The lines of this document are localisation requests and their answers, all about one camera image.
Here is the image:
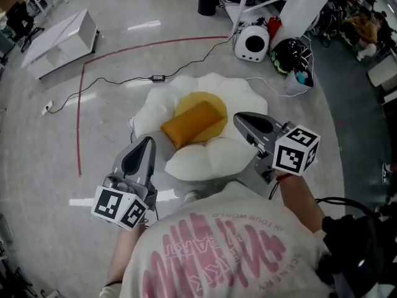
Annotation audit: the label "person's white pink-print shirt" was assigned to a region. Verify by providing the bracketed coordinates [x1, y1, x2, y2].
[100, 183, 334, 298]

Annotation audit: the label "white flower-shaped plush cushion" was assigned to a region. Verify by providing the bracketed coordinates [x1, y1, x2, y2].
[129, 72, 268, 195]

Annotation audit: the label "orange pillow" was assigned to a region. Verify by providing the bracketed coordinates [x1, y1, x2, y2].
[159, 101, 226, 150]

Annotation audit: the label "white pet carrier backpack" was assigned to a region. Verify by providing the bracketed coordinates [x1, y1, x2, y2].
[234, 25, 270, 63]

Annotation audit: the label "black office chair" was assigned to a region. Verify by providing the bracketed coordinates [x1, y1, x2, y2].
[6, 1, 45, 54]

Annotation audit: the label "person's left forearm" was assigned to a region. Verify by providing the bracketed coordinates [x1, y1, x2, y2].
[107, 225, 146, 287]

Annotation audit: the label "red fire extinguisher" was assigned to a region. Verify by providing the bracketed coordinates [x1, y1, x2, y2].
[267, 16, 282, 42]

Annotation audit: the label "black glossy helmet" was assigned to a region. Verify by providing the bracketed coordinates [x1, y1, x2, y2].
[270, 38, 303, 76]

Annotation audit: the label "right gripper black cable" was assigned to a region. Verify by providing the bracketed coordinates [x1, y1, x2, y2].
[268, 175, 282, 201]

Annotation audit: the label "thin black floor cable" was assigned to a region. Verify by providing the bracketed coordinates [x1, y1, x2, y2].
[127, 116, 136, 144]

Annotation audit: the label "black waste bin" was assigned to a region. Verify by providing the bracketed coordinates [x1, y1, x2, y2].
[197, 0, 217, 16]

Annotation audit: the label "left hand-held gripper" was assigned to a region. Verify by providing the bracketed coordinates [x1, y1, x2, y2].
[91, 137, 158, 232]

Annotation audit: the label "black white-striped bag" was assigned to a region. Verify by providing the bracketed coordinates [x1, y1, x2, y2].
[294, 40, 313, 74]

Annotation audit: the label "white low cabinet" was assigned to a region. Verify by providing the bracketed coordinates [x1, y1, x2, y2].
[21, 8, 100, 80]

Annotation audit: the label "person's light grey trousers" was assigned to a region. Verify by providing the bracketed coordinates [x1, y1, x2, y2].
[184, 189, 201, 203]

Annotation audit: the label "white side cabinet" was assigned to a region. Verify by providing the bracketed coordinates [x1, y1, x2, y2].
[367, 53, 397, 104]

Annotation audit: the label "black shoulder bag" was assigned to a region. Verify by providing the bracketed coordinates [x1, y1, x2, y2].
[316, 211, 397, 298]

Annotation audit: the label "white bag with colourful items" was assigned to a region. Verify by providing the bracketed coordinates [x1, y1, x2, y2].
[283, 68, 314, 96]

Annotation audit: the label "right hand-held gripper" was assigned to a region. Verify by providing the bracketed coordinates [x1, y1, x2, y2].
[233, 112, 321, 184]

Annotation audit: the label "person's right forearm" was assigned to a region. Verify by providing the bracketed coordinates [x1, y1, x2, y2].
[277, 172, 325, 234]

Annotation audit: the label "black power cable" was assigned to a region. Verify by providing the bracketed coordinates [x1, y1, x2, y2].
[45, 31, 241, 114]

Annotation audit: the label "black looped bag cable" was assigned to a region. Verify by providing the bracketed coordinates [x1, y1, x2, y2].
[314, 196, 378, 217]

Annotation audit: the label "white cable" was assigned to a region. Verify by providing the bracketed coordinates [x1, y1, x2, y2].
[244, 32, 314, 98]

